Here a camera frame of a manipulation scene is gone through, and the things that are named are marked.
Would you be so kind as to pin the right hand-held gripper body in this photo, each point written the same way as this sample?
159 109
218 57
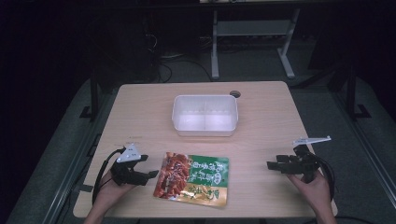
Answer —
303 163

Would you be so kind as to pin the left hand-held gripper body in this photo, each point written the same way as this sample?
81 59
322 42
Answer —
127 177

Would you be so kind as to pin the green and red snack packet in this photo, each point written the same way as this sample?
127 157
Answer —
193 180

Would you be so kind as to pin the person's left hand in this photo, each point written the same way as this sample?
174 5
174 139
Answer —
107 194

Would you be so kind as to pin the person's right hand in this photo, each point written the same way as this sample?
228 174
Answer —
317 193

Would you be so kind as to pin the white plastic container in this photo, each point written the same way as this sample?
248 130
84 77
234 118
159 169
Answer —
204 119

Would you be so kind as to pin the black metal stand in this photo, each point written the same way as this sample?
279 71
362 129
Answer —
94 99
351 99

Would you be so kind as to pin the white metal desk frame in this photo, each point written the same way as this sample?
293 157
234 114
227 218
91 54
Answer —
214 46

